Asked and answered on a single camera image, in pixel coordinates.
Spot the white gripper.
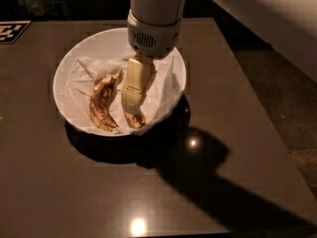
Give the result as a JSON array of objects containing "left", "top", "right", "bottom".
[{"left": 122, "top": 11, "right": 181, "bottom": 113}]

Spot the spotted banana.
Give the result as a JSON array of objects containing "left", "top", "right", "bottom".
[
  {"left": 122, "top": 100, "right": 146, "bottom": 129},
  {"left": 89, "top": 70, "right": 123, "bottom": 132}
]

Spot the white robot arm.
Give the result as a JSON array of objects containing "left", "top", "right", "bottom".
[{"left": 123, "top": 0, "right": 185, "bottom": 113}]

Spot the white bowl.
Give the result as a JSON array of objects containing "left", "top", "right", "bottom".
[{"left": 53, "top": 27, "right": 187, "bottom": 138}]

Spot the white paper towel liner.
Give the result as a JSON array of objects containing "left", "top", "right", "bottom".
[{"left": 61, "top": 47, "right": 179, "bottom": 136}]

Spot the black white fiducial marker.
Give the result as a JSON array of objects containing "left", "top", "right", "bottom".
[{"left": 0, "top": 21, "right": 31, "bottom": 45}]

